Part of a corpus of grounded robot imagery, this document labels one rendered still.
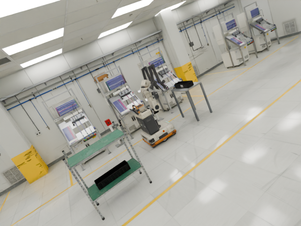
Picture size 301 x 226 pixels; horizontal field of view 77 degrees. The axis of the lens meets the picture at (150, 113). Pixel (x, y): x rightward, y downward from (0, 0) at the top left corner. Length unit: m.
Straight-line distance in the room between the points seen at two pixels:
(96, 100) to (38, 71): 1.93
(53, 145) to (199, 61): 6.69
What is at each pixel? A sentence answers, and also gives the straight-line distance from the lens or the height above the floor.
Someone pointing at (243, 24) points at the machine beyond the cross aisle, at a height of 1.27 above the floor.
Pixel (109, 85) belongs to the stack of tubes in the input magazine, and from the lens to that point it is 5.47.
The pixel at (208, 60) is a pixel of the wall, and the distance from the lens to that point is 9.37.
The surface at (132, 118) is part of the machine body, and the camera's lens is 5.55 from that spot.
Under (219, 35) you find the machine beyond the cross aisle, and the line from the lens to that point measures 8.31.
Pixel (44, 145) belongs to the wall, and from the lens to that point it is 6.98.
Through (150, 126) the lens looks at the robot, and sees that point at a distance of 4.07.
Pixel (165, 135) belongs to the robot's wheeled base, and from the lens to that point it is 4.22.
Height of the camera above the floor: 1.83
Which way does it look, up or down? 16 degrees down
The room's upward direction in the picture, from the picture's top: 25 degrees counter-clockwise
